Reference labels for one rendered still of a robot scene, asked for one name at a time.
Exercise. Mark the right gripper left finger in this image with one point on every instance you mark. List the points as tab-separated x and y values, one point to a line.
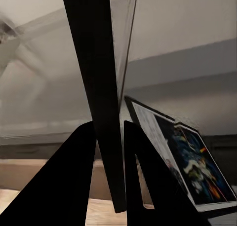
58	194

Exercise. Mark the drop in sink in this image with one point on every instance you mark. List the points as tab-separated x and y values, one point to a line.
41	86

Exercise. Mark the poster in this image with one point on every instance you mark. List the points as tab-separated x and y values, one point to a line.
91	28

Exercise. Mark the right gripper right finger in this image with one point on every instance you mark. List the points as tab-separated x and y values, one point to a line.
172	205

